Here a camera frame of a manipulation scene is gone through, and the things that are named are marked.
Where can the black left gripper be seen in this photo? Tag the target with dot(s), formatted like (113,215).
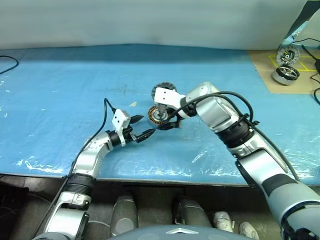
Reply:
(130,135)

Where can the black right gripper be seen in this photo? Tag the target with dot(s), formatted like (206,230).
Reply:
(176,122)

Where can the motor housing with copper stator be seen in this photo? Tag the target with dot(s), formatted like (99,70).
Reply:
(151,113)

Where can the finned round motor lid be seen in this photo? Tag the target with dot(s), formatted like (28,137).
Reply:
(166,85)

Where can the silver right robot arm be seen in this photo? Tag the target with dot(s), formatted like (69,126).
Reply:
(217,110)

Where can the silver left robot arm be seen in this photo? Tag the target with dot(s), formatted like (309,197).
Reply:
(87,155)

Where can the spare spoked motor rotor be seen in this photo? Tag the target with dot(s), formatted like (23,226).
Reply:
(285,75)

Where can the spare finned motor lid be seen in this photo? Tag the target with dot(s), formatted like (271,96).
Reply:
(287,55)

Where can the white paper scrap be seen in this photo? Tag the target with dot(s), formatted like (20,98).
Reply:
(133,104)

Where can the dark rounded robot leg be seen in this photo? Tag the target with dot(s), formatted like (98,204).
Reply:
(125,212)
(192,212)

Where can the blue plastic table cover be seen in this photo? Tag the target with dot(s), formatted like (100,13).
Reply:
(62,87)

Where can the brown cardboard sheet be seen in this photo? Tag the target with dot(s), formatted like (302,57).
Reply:
(262,67)

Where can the grey robot torso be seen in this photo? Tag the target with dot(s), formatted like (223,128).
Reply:
(180,235)

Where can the white shoe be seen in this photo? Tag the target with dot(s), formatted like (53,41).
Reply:
(223,221)
(248,231)

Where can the grey board stand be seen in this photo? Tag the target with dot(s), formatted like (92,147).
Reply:
(312,15)

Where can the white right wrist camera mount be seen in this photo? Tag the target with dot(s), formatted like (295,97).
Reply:
(166,96)

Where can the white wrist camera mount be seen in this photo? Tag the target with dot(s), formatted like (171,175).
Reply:
(120,118)
(166,96)

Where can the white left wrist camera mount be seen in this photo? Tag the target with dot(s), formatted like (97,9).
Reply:
(120,118)

